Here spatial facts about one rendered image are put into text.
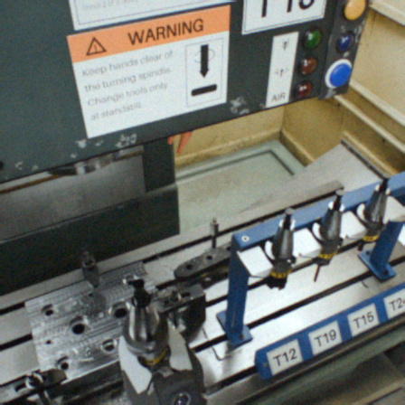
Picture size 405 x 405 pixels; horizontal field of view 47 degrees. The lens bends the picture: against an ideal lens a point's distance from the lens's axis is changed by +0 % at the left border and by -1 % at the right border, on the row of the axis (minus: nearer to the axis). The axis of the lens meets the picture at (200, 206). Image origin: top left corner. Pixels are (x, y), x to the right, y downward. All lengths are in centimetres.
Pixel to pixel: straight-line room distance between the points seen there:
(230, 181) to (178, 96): 151
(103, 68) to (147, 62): 4
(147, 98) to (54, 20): 12
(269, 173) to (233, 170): 16
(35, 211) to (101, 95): 95
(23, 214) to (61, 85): 97
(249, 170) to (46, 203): 99
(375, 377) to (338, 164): 77
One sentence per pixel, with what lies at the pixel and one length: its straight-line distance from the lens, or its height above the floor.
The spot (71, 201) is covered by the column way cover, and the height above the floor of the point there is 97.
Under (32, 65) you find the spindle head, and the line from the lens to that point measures 43.
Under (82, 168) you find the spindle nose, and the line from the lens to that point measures 67.
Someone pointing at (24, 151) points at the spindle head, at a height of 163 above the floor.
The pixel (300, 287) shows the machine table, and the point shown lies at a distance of 125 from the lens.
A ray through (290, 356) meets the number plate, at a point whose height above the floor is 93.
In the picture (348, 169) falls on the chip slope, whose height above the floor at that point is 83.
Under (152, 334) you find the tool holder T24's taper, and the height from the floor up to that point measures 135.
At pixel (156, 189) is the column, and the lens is 151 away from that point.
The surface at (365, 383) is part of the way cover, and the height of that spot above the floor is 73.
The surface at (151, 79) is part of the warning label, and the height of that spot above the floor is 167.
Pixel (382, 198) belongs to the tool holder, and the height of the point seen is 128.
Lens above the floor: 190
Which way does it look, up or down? 45 degrees down
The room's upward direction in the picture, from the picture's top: straight up
